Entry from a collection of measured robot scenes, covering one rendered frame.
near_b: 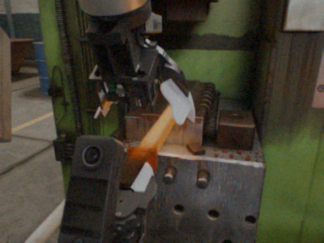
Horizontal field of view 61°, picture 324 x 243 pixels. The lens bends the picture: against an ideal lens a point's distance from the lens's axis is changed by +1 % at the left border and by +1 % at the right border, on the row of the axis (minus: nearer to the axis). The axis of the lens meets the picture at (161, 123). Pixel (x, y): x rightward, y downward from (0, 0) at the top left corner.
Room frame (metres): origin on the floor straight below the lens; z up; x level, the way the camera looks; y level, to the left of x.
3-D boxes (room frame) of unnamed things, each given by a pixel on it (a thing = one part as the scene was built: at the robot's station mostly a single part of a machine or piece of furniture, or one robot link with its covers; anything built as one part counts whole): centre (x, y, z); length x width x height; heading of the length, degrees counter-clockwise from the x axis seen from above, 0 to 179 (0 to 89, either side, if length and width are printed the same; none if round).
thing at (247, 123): (0.65, -0.19, 0.95); 0.12 x 0.08 x 0.06; 167
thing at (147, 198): (0.28, 0.03, 1.00); 0.09 x 0.05 x 0.02; 164
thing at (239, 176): (0.84, -0.11, 0.69); 0.56 x 0.38 x 0.45; 167
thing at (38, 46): (5.07, 1.98, 0.44); 0.59 x 0.59 x 0.88
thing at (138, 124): (0.84, -0.05, 0.96); 0.42 x 0.20 x 0.09; 167
